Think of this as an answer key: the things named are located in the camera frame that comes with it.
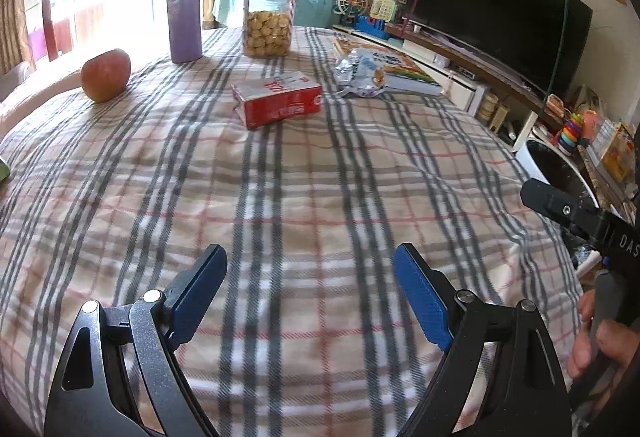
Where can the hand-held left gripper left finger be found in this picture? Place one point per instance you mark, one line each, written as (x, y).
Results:
(192, 302)

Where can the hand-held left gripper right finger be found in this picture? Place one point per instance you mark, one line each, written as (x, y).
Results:
(420, 297)

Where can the white round trash bin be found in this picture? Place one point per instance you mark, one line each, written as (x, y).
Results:
(527, 159)

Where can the person's right hand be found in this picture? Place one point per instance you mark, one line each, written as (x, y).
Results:
(615, 342)

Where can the yellow children's book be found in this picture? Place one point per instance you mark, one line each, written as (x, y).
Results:
(617, 152)

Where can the plaid blanket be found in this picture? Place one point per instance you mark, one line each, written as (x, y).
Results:
(280, 197)

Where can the beige stacked jars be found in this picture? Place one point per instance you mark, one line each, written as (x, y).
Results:
(488, 108)

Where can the white television cabinet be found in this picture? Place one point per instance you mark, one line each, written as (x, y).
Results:
(460, 84)

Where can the red white carton box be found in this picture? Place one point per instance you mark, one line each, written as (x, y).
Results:
(280, 102)

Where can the colourful picture book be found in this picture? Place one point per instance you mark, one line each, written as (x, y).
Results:
(410, 69)

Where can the black flat television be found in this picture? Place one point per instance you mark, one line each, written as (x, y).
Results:
(490, 17)

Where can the green packet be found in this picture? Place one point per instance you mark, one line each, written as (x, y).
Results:
(4, 169)

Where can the silver blue snack bag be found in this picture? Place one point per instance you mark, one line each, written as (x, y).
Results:
(360, 72)

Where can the red apple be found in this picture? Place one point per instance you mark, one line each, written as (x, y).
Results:
(106, 76)

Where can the blue toy block set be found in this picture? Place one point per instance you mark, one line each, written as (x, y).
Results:
(371, 26)

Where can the clear cookie jar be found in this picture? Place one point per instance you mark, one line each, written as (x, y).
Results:
(267, 24)

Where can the pastel toy telephone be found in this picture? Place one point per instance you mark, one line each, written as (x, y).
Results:
(382, 9)

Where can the purple thermos bottle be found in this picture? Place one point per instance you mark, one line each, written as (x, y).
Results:
(184, 12)

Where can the toy ferris wheel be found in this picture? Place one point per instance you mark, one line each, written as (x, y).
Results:
(350, 7)

